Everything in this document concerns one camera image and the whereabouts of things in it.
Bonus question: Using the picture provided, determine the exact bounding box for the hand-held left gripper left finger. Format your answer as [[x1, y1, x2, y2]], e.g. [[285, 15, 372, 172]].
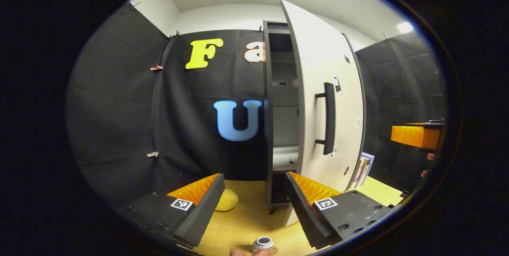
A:
[[119, 173, 225, 250]]

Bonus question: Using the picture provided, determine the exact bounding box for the beige cabinet door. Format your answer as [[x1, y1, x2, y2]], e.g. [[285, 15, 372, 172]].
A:
[[280, 0, 364, 227]]

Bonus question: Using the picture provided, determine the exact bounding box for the blue-grey cover book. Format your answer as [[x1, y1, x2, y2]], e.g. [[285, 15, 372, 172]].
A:
[[359, 152, 375, 188]]

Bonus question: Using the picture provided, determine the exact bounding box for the yellow lemon-shaped object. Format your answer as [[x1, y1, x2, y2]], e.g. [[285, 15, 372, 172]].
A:
[[215, 188, 239, 212]]

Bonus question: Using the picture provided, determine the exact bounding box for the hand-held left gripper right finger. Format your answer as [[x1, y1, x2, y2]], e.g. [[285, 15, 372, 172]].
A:
[[285, 171, 394, 250]]

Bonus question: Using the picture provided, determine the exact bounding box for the white spine book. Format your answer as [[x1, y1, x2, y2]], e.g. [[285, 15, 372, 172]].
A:
[[354, 157, 367, 188]]

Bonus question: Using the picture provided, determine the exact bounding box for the black backdrop cloth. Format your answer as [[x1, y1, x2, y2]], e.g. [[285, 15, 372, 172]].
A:
[[66, 2, 448, 209]]

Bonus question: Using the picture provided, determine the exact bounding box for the black door handle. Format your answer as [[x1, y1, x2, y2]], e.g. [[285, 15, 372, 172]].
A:
[[315, 82, 336, 156]]

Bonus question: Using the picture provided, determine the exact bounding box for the dark grey cabinet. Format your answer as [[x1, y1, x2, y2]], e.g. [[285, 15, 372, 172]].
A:
[[262, 20, 367, 215]]

